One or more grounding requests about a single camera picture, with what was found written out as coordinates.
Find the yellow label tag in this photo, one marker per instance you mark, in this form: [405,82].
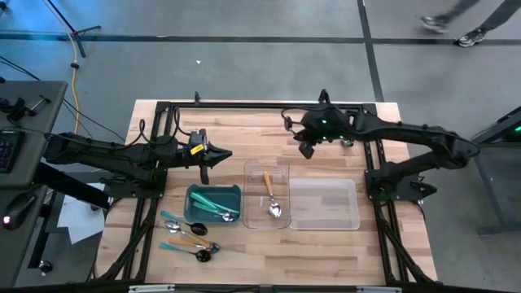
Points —
[196,149]

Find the black keyboard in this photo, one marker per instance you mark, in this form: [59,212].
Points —
[8,150]

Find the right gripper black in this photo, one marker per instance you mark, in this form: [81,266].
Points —
[325,128]

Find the dark grey side table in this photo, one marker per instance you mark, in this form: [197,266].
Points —
[16,264]

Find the black floor beam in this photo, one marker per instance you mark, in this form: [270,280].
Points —
[69,188]

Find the black front crossbar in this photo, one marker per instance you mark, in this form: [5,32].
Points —
[325,290]

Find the person's shoe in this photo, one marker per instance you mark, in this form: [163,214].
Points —
[470,38]
[434,23]

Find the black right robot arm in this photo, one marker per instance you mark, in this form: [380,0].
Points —
[427,134]

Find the frosted white plastic bin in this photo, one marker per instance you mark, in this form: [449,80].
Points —
[325,203]

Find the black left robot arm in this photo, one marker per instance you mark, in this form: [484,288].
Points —
[122,156]

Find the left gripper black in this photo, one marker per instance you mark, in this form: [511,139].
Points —
[195,160]

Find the black desk clamp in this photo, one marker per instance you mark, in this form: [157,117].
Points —
[17,110]

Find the black aluminium table frame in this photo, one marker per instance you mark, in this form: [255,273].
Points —
[244,105]

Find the person's leg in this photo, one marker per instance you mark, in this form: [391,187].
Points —
[462,9]
[502,14]

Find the grey desk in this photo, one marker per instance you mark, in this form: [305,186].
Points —
[40,118]

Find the clear plastic bin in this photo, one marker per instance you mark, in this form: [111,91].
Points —
[254,211]

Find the silver bracket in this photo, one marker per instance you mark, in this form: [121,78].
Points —
[378,289]
[151,289]

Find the teal plastic bin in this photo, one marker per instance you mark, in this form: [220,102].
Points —
[230,194]

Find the black table clamp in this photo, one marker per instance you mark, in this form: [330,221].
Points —
[197,97]
[324,97]

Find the dark grey cart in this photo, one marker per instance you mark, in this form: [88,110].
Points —
[500,171]

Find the black round knob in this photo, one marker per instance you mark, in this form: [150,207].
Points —
[45,266]

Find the black tripod stand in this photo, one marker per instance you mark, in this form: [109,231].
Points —
[87,29]

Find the white paper sheets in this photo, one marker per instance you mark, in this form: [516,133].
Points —
[77,219]

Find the black computer mouse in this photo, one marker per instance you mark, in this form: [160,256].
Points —
[19,209]

